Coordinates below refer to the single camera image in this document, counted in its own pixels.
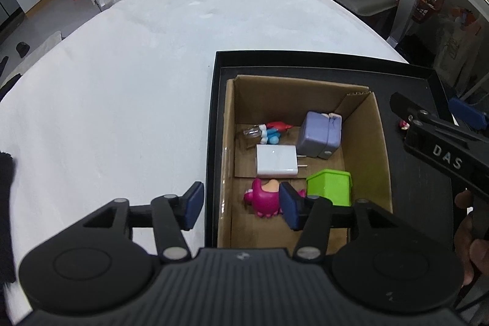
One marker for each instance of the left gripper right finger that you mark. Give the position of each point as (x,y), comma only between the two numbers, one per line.
(311,217)

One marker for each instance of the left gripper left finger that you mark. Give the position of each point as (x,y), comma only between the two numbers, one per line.
(172,215)

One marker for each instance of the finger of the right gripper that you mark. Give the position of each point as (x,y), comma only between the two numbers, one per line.
(465,112)
(456,153)

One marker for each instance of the brown-haired girl doll figurine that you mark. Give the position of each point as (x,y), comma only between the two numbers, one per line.
(404,125)

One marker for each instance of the white power adapter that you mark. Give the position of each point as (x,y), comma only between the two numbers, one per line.
(277,161)

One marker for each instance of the person's right hand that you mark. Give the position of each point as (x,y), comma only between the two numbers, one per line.
(472,253)

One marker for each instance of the magenta plastic toy figure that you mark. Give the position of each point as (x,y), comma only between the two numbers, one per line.
(268,198)

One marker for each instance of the black shallow tray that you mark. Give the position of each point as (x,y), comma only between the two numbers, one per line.
(421,196)

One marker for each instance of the white plastic shopping bag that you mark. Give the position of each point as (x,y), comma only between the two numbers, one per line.
(459,39)

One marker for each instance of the purple toy block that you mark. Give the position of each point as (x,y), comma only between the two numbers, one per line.
(320,135)

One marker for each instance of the red blue gnome bulb toy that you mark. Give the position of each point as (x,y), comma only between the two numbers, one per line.
(264,134)

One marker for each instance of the red plastic basket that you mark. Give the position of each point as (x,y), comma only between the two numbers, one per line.
(425,9)

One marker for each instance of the brown cardboard box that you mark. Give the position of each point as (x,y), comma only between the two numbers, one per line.
(256,100)

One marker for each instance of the black cloth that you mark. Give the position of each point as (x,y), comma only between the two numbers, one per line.
(7,169)

